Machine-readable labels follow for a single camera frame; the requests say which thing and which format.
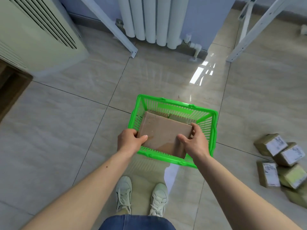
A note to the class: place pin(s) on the person's white sneaker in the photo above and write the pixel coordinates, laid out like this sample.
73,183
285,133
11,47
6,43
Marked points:
158,198
123,194

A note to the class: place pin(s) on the person's right forearm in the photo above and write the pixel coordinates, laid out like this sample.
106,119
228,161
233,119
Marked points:
242,194

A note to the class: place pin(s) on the person's left white sneaker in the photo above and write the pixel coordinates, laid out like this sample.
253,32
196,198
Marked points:
123,194

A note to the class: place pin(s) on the plain cardboard parcel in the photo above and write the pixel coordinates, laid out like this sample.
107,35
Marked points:
296,195

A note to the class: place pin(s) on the white radiator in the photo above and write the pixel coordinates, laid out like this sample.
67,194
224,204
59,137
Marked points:
151,19

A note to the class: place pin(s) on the cardboard box in basket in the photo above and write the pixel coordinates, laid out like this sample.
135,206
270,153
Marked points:
179,117

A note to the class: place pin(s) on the white radiator pipe valve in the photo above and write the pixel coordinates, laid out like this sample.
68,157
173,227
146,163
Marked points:
193,46

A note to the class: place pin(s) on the green plastic basket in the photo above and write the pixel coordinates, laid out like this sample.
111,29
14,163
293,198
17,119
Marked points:
206,122

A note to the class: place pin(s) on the person's left hand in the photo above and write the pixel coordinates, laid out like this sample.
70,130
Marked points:
127,142

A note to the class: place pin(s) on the person's right hand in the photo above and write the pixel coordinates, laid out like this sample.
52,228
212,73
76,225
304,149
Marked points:
195,143

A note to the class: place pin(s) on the person's left forearm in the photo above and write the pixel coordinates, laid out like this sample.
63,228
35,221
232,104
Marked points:
79,189

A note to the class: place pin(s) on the white metal table leg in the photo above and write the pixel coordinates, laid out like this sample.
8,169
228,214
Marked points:
256,28
112,23

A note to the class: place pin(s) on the person's right thumb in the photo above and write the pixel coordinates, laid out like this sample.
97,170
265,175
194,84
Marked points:
184,138

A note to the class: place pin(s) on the labelled cardboard parcel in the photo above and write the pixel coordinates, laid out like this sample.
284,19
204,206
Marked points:
289,154
292,176
269,144
267,174

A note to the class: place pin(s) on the cream air conditioner unit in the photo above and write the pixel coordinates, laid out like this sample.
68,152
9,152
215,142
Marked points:
38,33

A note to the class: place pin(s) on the person's right white sneaker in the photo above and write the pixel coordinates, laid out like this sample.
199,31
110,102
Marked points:
158,198

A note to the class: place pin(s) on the dark wooden furniture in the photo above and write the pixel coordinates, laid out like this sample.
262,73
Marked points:
10,88

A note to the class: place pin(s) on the person's blue denim shorts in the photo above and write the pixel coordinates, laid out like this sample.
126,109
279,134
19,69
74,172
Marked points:
136,222

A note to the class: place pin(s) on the person's left thumb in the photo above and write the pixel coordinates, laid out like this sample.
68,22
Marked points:
141,139

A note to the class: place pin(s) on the brown cardboard box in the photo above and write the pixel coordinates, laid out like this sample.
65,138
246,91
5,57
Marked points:
163,135

